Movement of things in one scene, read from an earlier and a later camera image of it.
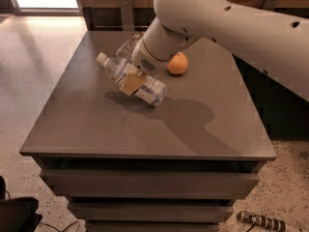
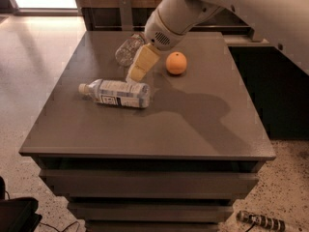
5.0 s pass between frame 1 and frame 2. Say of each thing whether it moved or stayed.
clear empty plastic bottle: stayed
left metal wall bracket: stayed
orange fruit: stayed
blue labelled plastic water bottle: moved
